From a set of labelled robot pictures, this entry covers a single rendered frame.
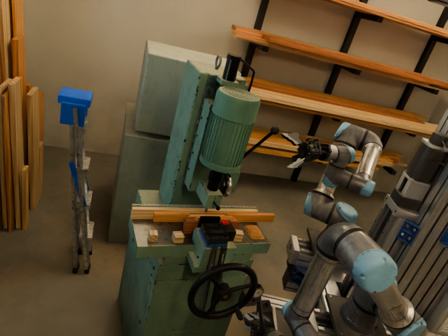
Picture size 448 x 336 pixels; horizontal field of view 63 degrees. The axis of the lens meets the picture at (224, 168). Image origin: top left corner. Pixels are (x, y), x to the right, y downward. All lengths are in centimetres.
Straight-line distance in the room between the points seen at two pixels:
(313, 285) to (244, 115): 64
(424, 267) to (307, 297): 61
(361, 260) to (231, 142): 64
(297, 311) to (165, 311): 64
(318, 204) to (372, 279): 86
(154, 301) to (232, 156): 71
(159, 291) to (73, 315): 86
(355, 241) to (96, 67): 313
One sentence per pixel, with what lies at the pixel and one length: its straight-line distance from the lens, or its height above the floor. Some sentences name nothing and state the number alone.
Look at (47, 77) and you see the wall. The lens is 390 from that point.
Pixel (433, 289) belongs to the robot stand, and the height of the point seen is 96.
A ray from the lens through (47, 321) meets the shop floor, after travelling 239.
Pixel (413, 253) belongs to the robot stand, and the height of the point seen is 110.
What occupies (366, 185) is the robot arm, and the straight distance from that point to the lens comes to 170.
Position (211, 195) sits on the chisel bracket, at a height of 107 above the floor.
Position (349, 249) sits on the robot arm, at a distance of 112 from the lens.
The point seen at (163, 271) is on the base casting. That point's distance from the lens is 159.
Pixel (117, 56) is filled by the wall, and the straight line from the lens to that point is 376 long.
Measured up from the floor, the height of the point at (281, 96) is 110.
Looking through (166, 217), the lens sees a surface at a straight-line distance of 160.
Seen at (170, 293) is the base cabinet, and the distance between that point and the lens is 169.
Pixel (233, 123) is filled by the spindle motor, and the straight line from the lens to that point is 138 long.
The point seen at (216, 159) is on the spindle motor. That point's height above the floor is 125.
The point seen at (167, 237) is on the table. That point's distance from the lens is 154.
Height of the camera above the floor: 183
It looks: 25 degrees down
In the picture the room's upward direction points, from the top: 16 degrees clockwise
